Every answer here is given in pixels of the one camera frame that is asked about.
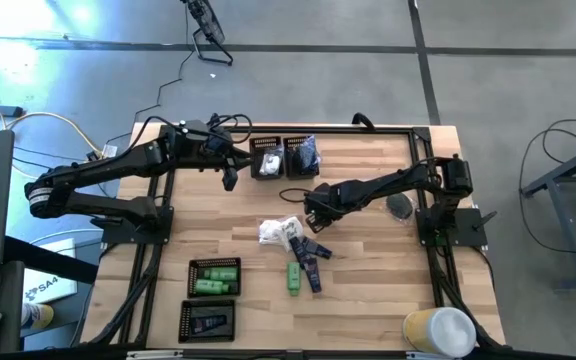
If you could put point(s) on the dark blue squeeze tube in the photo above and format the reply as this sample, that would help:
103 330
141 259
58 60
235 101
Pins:
208 324
299 250
314 277
318 248

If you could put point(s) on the white printed cardboard box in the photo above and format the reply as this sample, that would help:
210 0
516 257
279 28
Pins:
50 280

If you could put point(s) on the small green packet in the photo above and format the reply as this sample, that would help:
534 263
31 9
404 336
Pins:
210 286

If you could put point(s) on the yellow white can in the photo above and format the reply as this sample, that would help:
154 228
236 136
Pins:
38 316

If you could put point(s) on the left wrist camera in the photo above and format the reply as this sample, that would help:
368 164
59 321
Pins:
218 144

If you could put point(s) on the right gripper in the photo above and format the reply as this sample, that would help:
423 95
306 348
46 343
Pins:
328 199

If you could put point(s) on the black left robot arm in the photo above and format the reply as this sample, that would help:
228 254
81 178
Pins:
118 162

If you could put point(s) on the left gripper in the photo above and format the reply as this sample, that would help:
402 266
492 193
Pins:
213 161

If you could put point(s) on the black desk leg beam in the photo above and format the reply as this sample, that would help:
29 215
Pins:
53 260

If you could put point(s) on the black slotted plastic basket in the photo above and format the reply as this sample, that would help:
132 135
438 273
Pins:
185 325
292 141
195 267
266 142

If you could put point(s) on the yellow white cylindrical container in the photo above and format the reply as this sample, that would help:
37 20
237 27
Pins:
440 332

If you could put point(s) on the grey metal side table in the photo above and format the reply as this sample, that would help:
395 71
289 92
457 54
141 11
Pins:
558 172

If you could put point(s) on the white power adapter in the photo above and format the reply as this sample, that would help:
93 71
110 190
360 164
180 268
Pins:
109 150

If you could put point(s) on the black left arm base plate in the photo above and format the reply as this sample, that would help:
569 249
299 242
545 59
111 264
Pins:
113 235

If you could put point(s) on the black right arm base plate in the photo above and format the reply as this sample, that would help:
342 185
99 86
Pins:
468 235

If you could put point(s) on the black floor fan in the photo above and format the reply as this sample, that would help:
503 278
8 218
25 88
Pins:
208 22

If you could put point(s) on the black table clamp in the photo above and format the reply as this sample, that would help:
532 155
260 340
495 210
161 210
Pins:
363 120

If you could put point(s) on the small green plastic bottle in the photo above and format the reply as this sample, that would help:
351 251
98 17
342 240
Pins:
220 273

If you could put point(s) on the vanity pack cotton swab bag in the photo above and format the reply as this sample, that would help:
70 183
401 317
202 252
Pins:
292 229
269 234
269 164

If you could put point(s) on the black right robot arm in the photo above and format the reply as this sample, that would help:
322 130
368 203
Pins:
393 181

